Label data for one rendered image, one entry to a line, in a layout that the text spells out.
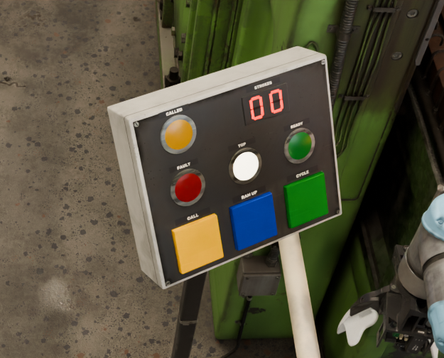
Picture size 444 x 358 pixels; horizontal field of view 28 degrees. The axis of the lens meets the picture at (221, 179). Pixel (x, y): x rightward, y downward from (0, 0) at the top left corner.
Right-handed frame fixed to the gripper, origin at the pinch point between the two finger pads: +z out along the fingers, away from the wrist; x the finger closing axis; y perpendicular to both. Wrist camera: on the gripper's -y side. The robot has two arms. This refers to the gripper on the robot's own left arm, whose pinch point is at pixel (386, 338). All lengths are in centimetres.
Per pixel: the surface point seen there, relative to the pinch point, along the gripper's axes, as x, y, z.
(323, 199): -12.7, -19.2, -6.8
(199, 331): -28, -49, 93
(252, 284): -18, -43, 56
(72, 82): -84, -132, 93
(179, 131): -36.7, -12.6, -23.4
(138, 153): -41.7, -8.3, -22.1
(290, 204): -18.1, -15.8, -8.2
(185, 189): -34.4, -8.7, -15.6
